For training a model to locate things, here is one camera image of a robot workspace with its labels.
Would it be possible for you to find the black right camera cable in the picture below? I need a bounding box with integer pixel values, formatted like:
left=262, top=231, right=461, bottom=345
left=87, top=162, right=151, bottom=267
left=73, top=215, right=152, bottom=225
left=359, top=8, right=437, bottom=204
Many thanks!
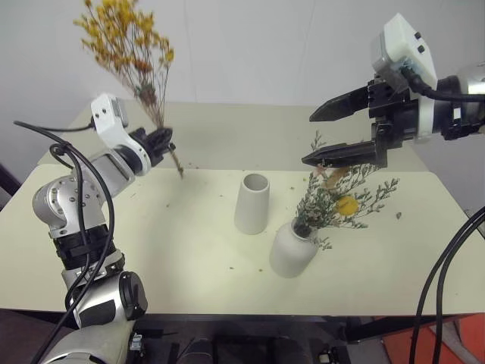
left=404, top=67, right=485, bottom=102

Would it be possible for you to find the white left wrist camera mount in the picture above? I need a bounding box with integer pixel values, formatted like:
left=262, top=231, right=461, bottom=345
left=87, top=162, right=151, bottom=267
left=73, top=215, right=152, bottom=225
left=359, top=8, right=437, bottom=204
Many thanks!
left=89, top=93, right=153, bottom=177

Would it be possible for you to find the black hanging cable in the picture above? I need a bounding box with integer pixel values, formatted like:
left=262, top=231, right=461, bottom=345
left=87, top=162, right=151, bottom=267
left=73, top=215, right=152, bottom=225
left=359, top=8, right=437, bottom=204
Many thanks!
left=412, top=206, right=485, bottom=364
left=433, top=223, right=485, bottom=364

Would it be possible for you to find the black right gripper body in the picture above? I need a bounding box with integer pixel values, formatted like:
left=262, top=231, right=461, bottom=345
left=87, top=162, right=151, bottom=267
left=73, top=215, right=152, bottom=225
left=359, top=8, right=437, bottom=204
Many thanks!
left=365, top=74, right=421, bottom=168

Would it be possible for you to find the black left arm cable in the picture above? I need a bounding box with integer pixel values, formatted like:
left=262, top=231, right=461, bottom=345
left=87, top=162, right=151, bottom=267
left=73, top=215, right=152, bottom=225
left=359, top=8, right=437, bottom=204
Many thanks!
left=28, top=142, right=117, bottom=364

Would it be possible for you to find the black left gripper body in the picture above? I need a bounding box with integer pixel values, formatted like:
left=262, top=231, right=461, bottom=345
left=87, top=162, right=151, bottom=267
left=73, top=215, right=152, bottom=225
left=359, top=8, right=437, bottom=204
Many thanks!
left=128, top=127, right=163, bottom=167

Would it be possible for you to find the black camera cable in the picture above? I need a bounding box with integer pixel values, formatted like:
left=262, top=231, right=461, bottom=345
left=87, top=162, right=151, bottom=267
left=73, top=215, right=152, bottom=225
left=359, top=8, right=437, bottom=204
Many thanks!
left=404, top=67, right=485, bottom=102
left=13, top=119, right=95, bottom=134

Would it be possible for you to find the round bottle-shaped white vase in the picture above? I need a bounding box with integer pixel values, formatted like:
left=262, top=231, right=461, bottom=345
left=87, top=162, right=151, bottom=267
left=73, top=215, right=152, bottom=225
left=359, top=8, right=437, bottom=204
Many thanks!
left=268, top=221, right=321, bottom=280

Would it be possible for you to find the green pink mixed flower bouquet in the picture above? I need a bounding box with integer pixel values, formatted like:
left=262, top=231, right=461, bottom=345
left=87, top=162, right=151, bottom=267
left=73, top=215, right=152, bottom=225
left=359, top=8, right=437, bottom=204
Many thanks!
left=293, top=130, right=401, bottom=252

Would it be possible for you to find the red object under table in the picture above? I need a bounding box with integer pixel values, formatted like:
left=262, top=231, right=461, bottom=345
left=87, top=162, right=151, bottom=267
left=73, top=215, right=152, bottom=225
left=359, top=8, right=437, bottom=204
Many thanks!
left=378, top=315, right=485, bottom=364

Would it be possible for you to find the tall conical white vase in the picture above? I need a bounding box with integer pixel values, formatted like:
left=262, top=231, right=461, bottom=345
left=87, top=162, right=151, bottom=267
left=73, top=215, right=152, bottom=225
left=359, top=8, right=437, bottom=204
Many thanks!
left=233, top=173, right=271, bottom=236

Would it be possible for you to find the yellow dried flower bouquet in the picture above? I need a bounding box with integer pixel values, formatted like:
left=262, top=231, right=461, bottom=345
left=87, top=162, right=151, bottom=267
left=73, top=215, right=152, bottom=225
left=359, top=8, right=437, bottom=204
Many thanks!
left=74, top=0, right=186, bottom=180

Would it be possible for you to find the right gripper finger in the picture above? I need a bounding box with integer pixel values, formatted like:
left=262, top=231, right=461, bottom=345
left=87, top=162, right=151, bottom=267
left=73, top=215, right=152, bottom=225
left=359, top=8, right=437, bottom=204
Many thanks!
left=308, top=85, right=370, bottom=123
left=301, top=138, right=377, bottom=168

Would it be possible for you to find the dark furniture piece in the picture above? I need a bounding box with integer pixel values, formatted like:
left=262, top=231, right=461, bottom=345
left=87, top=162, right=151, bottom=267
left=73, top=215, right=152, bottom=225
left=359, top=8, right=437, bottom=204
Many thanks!
left=0, top=162, right=23, bottom=212

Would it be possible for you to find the black left camera cable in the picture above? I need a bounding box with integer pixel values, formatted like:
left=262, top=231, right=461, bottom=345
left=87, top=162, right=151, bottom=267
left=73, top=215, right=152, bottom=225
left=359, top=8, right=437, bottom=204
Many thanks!
left=13, top=119, right=95, bottom=134

